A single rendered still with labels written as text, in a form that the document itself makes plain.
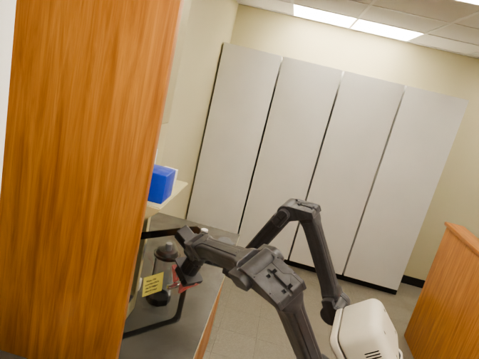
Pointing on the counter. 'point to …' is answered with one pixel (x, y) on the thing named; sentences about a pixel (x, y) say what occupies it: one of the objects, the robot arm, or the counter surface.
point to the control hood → (165, 201)
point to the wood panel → (79, 169)
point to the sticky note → (152, 284)
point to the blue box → (161, 184)
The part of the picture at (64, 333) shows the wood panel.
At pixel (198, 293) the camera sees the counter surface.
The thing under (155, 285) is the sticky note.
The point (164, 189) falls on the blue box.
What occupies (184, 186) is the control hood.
